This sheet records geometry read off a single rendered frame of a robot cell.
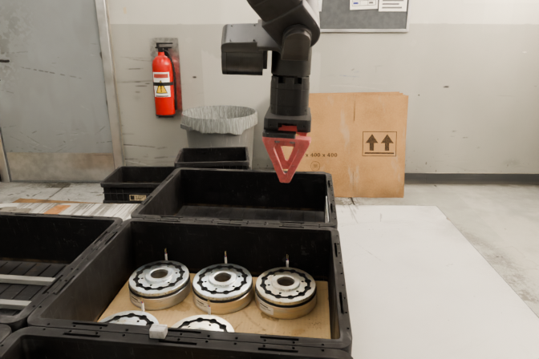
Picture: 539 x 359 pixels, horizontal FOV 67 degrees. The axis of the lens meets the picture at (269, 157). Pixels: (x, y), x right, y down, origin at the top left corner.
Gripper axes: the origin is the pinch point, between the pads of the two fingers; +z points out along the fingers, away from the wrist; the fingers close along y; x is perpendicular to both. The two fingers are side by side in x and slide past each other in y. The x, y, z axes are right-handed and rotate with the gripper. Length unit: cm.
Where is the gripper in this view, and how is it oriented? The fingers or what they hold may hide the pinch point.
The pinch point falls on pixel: (285, 170)
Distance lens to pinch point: 63.3
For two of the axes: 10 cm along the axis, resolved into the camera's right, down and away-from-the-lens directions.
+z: -0.4, 9.5, 3.0
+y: -0.8, 2.9, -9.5
